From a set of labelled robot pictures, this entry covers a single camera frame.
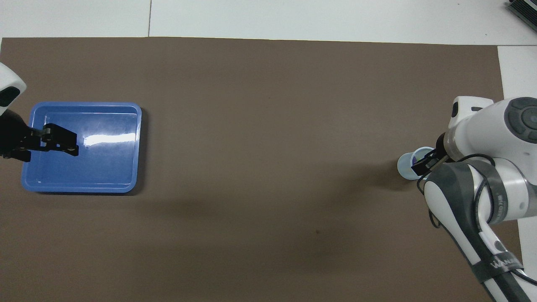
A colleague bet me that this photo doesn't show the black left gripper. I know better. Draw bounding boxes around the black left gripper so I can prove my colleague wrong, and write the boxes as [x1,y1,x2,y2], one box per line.
[0,110,80,163]

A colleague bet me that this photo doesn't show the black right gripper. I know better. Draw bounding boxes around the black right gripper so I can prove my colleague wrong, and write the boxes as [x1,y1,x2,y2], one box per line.
[410,132,454,176]

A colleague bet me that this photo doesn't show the translucent plastic cup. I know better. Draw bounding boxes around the translucent plastic cup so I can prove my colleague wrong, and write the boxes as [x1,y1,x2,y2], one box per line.
[397,146,437,181]

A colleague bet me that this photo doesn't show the blue plastic tray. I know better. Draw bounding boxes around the blue plastic tray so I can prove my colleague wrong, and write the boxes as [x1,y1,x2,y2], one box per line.
[21,102,142,194]

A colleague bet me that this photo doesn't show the brown table mat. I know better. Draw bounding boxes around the brown table mat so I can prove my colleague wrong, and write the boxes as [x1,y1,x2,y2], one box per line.
[0,37,528,302]

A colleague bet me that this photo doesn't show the grey ribbed device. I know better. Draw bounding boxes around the grey ribbed device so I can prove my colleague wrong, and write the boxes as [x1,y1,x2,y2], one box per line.
[506,0,537,26]

